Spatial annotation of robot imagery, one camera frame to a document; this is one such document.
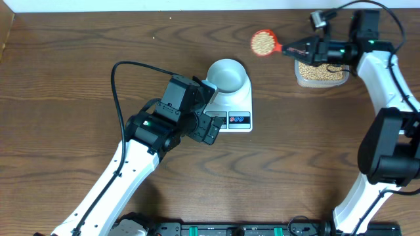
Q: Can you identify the white round bowl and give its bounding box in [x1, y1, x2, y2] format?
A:
[206, 59, 247, 93]

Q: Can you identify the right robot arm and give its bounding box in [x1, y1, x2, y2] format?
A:
[282, 9, 419, 235]

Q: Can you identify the red measuring scoop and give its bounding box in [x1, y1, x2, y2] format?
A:
[251, 29, 282, 56]

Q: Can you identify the pile of soybeans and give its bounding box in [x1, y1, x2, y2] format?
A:
[298, 62, 343, 81]

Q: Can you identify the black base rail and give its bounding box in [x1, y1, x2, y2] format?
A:
[114, 222, 403, 236]

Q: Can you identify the white digital kitchen scale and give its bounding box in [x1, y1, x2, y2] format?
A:
[204, 75, 253, 132]

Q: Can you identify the clear plastic container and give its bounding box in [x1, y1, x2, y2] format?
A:
[295, 60, 350, 89]

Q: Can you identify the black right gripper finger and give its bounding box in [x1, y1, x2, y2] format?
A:
[282, 36, 318, 51]
[283, 49, 310, 63]

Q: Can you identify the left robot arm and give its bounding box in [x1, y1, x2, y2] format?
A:
[52, 98, 222, 236]

